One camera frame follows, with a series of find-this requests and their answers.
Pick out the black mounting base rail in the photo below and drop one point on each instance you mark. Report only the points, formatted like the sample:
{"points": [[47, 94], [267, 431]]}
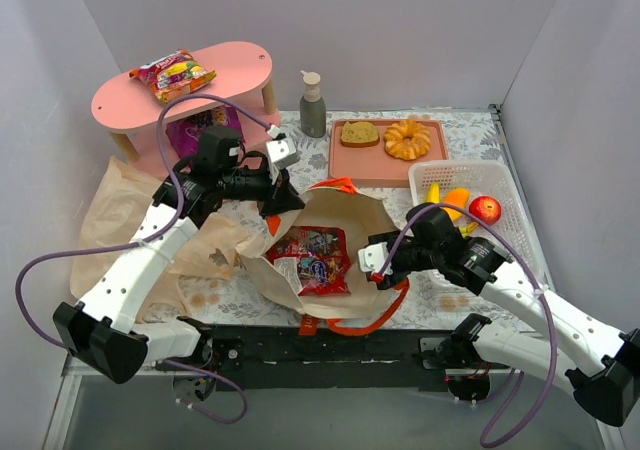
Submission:
{"points": [[269, 357]]}

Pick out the pink three-tier shelf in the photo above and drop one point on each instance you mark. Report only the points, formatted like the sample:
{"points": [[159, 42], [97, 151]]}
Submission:
{"points": [[128, 109]]}

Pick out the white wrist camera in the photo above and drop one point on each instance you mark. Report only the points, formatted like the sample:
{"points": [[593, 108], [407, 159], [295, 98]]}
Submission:
{"points": [[374, 262], [281, 152]]}

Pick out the grey pump soap bottle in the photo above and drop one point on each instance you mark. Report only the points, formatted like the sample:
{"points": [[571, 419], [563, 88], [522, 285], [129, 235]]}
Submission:
{"points": [[312, 107]]}

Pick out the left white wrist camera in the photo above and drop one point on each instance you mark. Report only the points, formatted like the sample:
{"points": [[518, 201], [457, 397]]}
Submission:
{"points": [[281, 152]]}

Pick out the red food item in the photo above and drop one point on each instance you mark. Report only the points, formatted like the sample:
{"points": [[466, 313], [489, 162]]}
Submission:
{"points": [[487, 209]]}

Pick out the yellow banana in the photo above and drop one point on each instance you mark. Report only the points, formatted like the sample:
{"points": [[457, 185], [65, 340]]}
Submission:
{"points": [[433, 195]]}

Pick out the orange Fox's candy bag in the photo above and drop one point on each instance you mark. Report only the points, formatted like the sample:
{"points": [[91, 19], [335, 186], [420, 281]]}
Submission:
{"points": [[174, 75]]}

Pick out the orange plastic grocery bag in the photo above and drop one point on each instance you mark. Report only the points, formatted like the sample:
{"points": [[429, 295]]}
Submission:
{"points": [[202, 271]]}

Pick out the white plastic basket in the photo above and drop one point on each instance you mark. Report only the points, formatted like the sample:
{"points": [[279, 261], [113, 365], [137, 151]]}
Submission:
{"points": [[483, 178]]}

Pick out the floral table mat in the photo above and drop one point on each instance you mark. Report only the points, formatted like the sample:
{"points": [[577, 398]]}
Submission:
{"points": [[469, 135]]}

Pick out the brown cracker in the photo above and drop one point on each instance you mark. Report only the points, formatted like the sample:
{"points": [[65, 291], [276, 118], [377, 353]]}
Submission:
{"points": [[359, 134]]}

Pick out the snack packets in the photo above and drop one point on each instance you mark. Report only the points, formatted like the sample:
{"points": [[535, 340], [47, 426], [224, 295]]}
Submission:
{"points": [[313, 259]]}

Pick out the orange fruit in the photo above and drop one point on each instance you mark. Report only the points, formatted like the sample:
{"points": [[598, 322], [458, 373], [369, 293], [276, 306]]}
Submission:
{"points": [[459, 198]]}

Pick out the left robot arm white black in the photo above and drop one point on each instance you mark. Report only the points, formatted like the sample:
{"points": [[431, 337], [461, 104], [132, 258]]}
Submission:
{"points": [[100, 329]]}

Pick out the purple snack packet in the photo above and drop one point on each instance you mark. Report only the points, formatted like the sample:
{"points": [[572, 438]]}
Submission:
{"points": [[184, 134]]}

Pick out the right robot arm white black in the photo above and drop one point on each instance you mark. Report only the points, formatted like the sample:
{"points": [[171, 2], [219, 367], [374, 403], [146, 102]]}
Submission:
{"points": [[596, 363]]}

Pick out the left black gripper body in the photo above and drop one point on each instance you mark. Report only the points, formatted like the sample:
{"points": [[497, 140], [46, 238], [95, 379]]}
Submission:
{"points": [[273, 190]]}

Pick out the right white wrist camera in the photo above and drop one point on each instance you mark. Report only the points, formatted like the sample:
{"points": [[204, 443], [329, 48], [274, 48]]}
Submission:
{"points": [[374, 262]]}

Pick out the beige canvas tote bag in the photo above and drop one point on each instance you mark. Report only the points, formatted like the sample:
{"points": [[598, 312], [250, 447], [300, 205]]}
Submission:
{"points": [[332, 203]]}

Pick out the croissant bread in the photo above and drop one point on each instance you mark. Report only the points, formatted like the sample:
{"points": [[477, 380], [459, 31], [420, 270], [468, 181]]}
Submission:
{"points": [[407, 140]]}

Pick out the terracotta plastic tray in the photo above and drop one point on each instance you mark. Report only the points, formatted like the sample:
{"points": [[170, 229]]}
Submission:
{"points": [[373, 166]]}

